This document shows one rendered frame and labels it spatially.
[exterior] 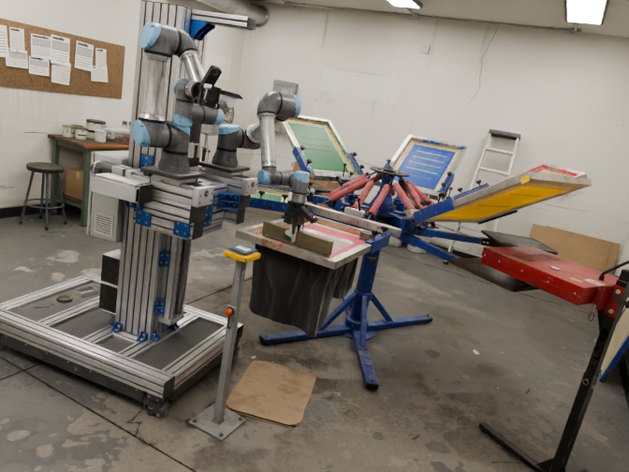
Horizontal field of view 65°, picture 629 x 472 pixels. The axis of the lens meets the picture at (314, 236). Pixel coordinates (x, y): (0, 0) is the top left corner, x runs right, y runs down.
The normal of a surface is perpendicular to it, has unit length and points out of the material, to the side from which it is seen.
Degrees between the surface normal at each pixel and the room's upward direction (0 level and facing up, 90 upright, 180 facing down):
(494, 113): 90
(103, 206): 90
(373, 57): 90
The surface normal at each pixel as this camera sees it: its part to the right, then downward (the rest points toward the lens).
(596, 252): -0.43, 0.03
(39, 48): 0.88, 0.24
